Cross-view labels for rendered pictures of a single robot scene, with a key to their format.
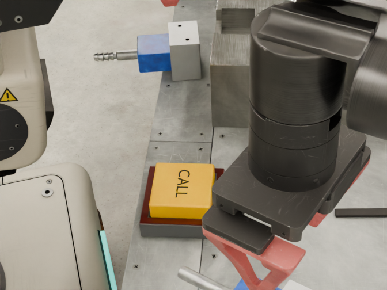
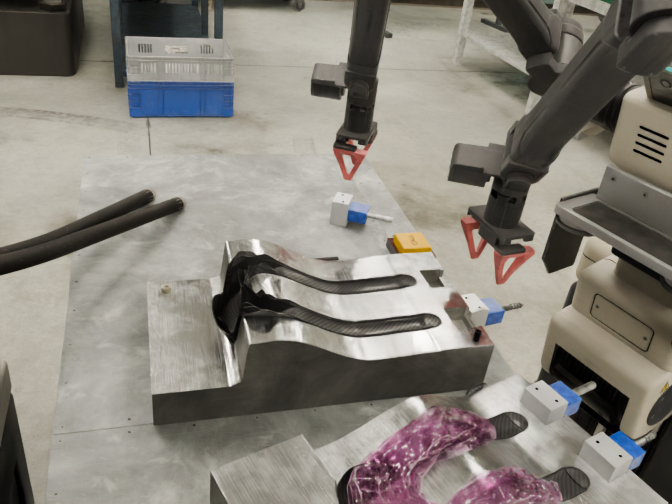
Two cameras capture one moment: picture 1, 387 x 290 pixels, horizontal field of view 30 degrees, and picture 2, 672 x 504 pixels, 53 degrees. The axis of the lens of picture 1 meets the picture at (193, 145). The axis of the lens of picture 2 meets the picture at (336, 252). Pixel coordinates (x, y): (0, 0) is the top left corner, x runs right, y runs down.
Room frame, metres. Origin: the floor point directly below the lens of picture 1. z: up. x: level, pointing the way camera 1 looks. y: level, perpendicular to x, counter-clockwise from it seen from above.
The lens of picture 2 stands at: (1.48, -0.64, 1.51)
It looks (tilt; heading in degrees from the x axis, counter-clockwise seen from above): 32 degrees down; 154
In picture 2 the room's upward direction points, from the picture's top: 7 degrees clockwise
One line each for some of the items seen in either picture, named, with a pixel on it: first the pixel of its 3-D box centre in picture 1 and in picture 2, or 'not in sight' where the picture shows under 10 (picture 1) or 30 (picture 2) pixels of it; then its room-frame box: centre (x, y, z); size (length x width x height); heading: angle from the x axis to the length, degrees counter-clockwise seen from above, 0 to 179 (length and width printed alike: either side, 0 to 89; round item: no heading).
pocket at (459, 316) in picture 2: not in sight; (460, 326); (0.80, -0.07, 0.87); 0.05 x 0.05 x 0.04; 83
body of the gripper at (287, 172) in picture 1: (292, 140); (358, 119); (0.34, -0.06, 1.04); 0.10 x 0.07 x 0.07; 143
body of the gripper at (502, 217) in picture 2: not in sight; (504, 209); (0.73, 0.02, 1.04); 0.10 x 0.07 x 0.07; 0
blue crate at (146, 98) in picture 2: not in sight; (179, 88); (-2.47, 0.12, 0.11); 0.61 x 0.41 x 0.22; 82
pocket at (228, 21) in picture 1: (234, 34); (435, 287); (0.70, -0.06, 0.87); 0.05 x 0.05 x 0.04; 83
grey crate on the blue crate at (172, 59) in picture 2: not in sight; (179, 59); (-2.47, 0.12, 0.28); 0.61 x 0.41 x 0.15; 82
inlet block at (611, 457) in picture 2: not in sight; (625, 450); (1.08, 0.03, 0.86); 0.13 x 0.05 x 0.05; 100
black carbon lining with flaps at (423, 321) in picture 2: not in sight; (327, 293); (0.73, -0.27, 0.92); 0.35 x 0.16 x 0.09; 83
